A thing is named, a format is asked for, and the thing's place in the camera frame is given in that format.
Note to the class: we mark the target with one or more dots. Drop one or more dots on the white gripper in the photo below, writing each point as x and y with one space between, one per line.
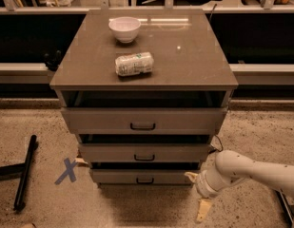
203 184

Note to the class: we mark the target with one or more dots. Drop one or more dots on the grey bottom drawer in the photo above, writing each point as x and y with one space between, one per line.
135 176

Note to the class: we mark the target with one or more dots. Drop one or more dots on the grey drawer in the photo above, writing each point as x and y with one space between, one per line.
141 152
135 176
158 121

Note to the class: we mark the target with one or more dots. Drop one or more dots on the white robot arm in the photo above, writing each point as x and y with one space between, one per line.
229 169

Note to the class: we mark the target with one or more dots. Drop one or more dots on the grey drawer cabinet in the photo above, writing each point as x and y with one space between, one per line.
189 71

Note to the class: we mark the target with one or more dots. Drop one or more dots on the grey middle drawer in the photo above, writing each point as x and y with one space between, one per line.
141 152

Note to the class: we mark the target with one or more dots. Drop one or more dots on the grey top drawer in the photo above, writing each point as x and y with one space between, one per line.
158 121

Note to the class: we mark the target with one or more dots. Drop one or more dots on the black right stand leg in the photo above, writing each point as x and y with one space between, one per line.
287 208

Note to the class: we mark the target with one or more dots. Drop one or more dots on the black stand leg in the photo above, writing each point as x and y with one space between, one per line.
21 171
287 208

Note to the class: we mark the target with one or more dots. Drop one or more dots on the blue tape cross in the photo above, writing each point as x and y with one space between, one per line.
69 171

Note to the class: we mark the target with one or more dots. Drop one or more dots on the white crushed can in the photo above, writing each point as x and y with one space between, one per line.
134 64

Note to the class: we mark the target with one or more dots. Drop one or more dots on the black left stand leg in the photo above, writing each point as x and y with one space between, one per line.
21 171

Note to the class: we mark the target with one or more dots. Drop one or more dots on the white ceramic bowl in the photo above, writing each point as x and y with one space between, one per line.
124 29

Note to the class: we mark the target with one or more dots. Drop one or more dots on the black clamp on rail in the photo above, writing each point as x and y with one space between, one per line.
53 62

